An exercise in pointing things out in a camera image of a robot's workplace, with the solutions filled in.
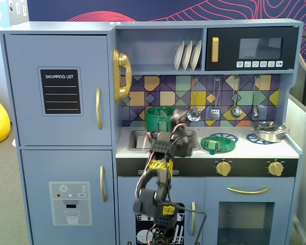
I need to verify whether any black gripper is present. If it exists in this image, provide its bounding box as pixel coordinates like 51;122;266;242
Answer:
169;109;195;158

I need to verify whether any steel skimmer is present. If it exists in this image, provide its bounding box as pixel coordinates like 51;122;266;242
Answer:
187;76;201;123

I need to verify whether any gold stove knob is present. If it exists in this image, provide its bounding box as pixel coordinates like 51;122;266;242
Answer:
215;160;232;177
267;160;284;177

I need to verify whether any steel spoon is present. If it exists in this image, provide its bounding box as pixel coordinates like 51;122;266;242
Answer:
251;75;261;119

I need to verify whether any steel slotted spatula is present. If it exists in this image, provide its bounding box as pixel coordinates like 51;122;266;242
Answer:
210;76;220;120

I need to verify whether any gold fridge door handle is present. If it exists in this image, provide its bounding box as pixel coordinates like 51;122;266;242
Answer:
95;87;104;131

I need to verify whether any black cable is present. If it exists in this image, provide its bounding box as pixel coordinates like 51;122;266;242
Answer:
175;205;208;245

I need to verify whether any white toy plate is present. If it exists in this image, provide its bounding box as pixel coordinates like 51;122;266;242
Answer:
173;40;186;71
189;40;202;71
181;40;194;71

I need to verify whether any blue toy kitchen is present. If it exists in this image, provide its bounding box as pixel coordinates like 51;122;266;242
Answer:
0;18;304;245

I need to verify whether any gold freezer door handle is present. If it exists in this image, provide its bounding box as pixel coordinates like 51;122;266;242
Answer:
99;165;108;203

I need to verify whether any steel pot with lid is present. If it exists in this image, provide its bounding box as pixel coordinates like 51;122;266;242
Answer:
249;120;290;143

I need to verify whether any steel ladle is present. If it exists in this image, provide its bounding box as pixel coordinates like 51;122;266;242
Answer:
230;75;242;119

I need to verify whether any black toy microwave door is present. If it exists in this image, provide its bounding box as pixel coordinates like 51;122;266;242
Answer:
205;26;300;71

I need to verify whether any green round lid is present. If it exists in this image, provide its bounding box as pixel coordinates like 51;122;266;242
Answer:
200;135;237;155

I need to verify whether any green plastic recipient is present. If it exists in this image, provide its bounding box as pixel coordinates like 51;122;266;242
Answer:
145;106;176;132

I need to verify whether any gold microwave handle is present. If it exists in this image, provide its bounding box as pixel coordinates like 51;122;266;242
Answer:
211;37;220;63

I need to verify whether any gold oven handle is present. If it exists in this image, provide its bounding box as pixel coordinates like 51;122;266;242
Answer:
226;186;270;195

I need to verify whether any gold toy telephone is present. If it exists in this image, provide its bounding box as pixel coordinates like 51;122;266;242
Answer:
112;48;133;104

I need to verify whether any gold dishwasher handle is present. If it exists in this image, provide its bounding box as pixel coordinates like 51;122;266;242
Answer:
191;201;197;236

